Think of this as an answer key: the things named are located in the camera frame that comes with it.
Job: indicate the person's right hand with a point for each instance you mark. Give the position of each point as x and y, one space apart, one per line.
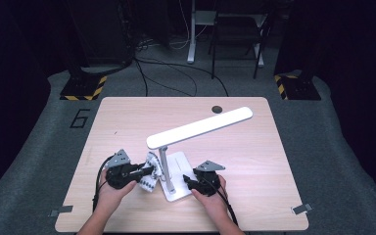
215 204

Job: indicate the black equipment cabinet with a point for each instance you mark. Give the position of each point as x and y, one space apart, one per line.
101 32

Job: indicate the black chair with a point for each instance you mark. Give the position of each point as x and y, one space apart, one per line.
238 26

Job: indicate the white desk frame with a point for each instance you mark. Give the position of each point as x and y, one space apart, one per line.
191 39

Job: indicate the white desk lamp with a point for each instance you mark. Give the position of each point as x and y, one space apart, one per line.
199 127

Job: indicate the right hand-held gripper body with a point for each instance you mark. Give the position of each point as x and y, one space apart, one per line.
207 182

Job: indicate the black stand base striped edge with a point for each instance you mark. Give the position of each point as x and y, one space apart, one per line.
81 88
302 89

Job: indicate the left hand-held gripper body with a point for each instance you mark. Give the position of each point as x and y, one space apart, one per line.
120 174

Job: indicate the person's left hand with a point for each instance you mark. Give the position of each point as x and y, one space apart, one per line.
111 199

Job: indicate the striped white cloth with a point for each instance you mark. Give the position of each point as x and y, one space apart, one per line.
148 185

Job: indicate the grey tape piece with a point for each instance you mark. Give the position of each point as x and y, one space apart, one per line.
60 211
302 209

